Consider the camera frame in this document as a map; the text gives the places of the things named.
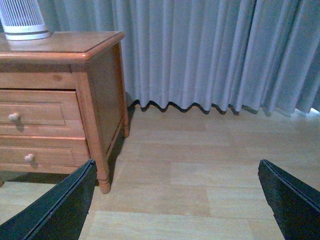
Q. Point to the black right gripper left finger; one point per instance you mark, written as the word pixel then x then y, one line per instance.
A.
pixel 60 213

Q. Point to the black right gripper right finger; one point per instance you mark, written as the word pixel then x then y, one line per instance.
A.
pixel 295 204

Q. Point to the lower drawer wooden knob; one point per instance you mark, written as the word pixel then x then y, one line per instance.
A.
pixel 29 158

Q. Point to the drawer wooden knob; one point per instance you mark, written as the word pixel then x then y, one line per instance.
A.
pixel 14 117
pixel 29 158

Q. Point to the upper drawer wooden knob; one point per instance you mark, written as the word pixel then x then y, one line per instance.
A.
pixel 14 117

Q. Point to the wooden nightstand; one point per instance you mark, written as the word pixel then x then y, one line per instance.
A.
pixel 88 63

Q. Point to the grey pleated curtain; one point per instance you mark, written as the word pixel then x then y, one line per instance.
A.
pixel 261 54

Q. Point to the white cylindrical air purifier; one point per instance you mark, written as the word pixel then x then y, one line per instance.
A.
pixel 22 20

